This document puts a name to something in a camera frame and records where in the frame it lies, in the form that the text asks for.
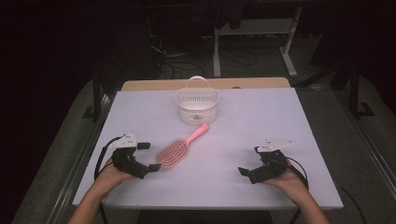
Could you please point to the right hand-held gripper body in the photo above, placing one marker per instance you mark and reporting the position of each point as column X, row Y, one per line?
column 271, row 165

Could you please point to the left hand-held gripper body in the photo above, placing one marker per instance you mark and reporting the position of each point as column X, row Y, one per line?
column 127, row 161

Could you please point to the pink hairbrush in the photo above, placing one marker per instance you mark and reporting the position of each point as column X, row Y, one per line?
column 172, row 154

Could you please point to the white plastic basket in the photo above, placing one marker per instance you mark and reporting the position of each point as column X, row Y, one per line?
column 186, row 95

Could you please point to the person's left hand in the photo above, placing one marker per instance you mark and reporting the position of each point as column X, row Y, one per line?
column 107, row 179

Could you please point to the person's right hand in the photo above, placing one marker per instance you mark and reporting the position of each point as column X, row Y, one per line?
column 292, row 186

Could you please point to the wooden table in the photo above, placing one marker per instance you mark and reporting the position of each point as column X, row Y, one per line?
column 149, row 84

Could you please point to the black metal stand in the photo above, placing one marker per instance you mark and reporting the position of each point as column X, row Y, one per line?
column 354, row 90
column 96, row 99

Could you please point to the dark hanging cloth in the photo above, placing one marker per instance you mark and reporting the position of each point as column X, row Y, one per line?
column 232, row 14

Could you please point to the silver metal rail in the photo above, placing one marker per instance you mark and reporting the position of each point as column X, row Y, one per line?
column 81, row 158
column 370, row 146

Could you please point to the white metal desk frame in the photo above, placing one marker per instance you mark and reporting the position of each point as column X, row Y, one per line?
column 255, row 26

